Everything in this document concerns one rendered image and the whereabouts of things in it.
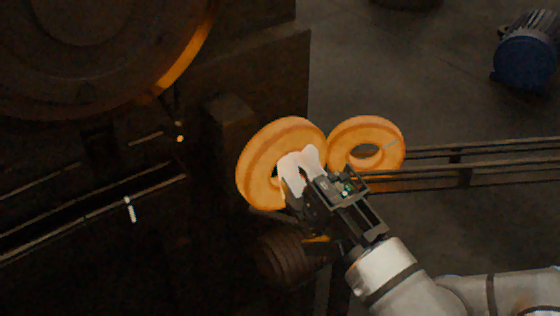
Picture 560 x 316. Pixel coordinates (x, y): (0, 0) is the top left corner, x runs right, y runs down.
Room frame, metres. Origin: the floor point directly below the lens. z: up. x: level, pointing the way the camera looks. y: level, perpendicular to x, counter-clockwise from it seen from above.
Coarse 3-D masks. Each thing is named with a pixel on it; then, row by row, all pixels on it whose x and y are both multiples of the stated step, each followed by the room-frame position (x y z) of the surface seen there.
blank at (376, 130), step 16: (336, 128) 0.75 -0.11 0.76; (352, 128) 0.73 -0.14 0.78; (368, 128) 0.73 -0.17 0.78; (384, 128) 0.73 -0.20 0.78; (336, 144) 0.73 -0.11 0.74; (352, 144) 0.73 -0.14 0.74; (384, 144) 0.73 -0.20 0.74; (400, 144) 0.73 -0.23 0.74; (336, 160) 0.73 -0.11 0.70; (352, 160) 0.74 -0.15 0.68; (368, 160) 0.75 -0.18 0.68; (384, 160) 0.73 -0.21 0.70; (400, 160) 0.73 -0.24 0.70; (368, 176) 0.73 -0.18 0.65
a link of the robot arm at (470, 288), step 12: (444, 276) 0.44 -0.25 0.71; (456, 276) 0.43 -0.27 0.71; (468, 276) 0.41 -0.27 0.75; (480, 276) 0.40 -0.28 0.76; (456, 288) 0.38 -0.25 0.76; (468, 288) 0.38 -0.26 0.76; (480, 288) 0.37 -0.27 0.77; (468, 300) 0.36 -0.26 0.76; (480, 300) 0.36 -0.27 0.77; (468, 312) 0.34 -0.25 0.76; (480, 312) 0.34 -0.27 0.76
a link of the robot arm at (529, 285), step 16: (512, 272) 0.39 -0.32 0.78; (528, 272) 0.38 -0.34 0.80; (544, 272) 0.37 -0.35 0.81; (496, 288) 0.37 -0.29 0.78; (512, 288) 0.36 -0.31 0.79; (528, 288) 0.35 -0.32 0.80; (544, 288) 0.34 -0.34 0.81; (496, 304) 0.35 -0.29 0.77; (512, 304) 0.34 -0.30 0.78; (528, 304) 0.33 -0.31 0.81; (544, 304) 0.32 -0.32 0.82
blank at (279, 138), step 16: (272, 128) 0.56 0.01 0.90; (288, 128) 0.56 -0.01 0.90; (304, 128) 0.57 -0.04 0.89; (256, 144) 0.54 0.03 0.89; (272, 144) 0.54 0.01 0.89; (288, 144) 0.55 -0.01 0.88; (304, 144) 0.57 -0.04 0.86; (320, 144) 0.59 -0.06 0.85; (240, 160) 0.54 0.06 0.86; (256, 160) 0.52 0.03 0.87; (272, 160) 0.54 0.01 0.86; (320, 160) 0.59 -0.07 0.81; (240, 176) 0.52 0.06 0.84; (256, 176) 0.52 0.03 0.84; (256, 192) 0.52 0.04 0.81; (272, 192) 0.54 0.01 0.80; (272, 208) 0.53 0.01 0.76
